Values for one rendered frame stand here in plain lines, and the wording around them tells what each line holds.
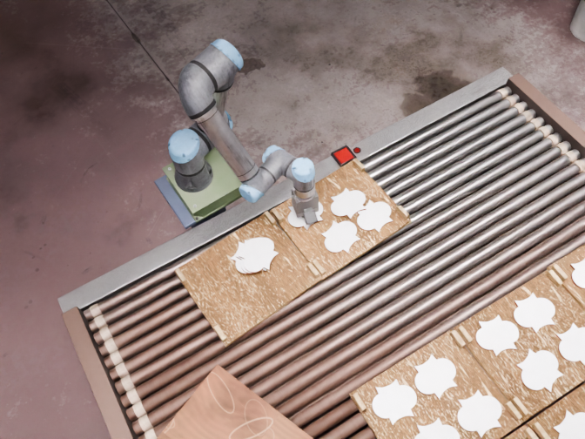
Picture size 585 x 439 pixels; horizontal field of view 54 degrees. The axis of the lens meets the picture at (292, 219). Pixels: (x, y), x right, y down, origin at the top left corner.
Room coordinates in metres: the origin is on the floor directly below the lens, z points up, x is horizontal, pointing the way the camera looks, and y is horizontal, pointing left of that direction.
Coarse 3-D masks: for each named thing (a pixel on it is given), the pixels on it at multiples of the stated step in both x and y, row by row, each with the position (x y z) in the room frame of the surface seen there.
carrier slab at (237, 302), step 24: (264, 216) 1.10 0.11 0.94; (240, 240) 1.01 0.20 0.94; (288, 240) 0.99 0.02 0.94; (192, 264) 0.93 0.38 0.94; (216, 264) 0.92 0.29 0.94; (288, 264) 0.89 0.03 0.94; (192, 288) 0.83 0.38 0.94; (216, 288) 0.82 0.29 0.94; (240, 288) 0.82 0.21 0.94; (264, 288) 0.81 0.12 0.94; (288, 288) 0.80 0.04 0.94; (216, 312) 0.74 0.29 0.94; (240, 312) 0.73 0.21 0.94; (264, 312) 0.72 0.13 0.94; (240, 336) 0.64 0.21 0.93
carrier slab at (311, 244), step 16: (352, 160) 1.32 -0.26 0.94; (336, 176) 1.26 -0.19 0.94; (352, 176) 1.25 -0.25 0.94; (368, 176) 1.24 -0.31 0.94; (320, 192) 1.19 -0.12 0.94; (336, 192) 1.18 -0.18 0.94; (368, 192) 1.16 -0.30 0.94; (384, 192) 1.16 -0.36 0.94; (288, 208) 1.13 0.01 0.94; (288, 224) 1.06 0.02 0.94; (320, 224) 1.05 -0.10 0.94; (400, 224) 1.01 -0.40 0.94; (304, 240) 0.98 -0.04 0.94; (320, 240) 0.98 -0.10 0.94; (368, 240) 0.96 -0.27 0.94; (304, 256) 0.92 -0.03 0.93; (320, 256) 0.91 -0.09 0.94; (336, 256) 0.91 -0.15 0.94; (352, 256) 0.90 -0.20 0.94
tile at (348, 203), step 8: (344, 192) 1.17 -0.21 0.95; (352, 192) 1.17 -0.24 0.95; (360, 192) 1.16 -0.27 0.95; (336, 200) 1.14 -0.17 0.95; (344, 200) 1.13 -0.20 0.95; (352, 200) 1.13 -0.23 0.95; (360, 200) 1.12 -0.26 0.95; (336, 208) 1.10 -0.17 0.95; (344, 208) 1.10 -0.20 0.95; (352, 208) 1.09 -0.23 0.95; (360, 208) 1.09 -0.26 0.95; (344, 216) 1.07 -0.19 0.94; (352, 216) 1.06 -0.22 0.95
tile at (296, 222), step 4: (320, 204) 1.13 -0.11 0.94; (292, 208) 1.12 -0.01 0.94; (320, 208) 1.11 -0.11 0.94; (292, 212) 1.11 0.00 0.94; (316, 212) 1.10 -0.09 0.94; (320, 212) 1.09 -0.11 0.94; (288, 216) 1.09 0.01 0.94; (292, 216) 1.09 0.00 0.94; (296, 216) 1.09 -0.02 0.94; (288, 220) 1.07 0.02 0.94; (292, 220) 1.07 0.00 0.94; (296, 220) 1.07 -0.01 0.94; (300, 220) 1.06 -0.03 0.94; (304, 220) 1.06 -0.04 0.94; (320, 220) 1.06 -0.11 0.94; (292, 224) 1.05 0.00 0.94; (296, 224) 1.05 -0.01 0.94; (300, 224) 1.05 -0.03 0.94; (304, 224) 1.05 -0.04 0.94; (312, 224) 1.05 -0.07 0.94; (308, 228) 1.03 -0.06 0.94
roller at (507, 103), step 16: (512, 96) 1.59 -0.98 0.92; (480, 112) 1.52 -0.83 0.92; (496, 112) 1.52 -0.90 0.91; (464, 128) 1.45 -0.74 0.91; (432, 144) 1.38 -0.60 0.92; (400, 160) 1.31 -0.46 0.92; (160, 288) 0.85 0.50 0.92; (128, 304) 0.80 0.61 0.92; (144, 304) 0.80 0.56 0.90; (96, 320) 0.75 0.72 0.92; (112, 320) 0.75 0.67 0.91
